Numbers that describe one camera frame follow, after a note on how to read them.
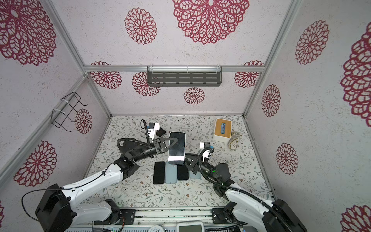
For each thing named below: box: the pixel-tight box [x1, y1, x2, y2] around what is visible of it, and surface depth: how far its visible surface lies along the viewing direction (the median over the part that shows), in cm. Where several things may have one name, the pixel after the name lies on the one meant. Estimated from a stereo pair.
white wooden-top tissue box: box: [213, 117, 233, 143], surface depth 105 cm
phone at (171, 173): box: [165, 160, 178, 184], surface depth 91 cm
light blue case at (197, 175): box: [189, 170, 202, 180], surface depth 89 cm
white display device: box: [176, 221, 205, 232], surface depth 69 cm
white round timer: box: [147, 225, 165, 232], surface depth 69 cm
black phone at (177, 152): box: [168, 131, 186, 166], surface depth 65 cm
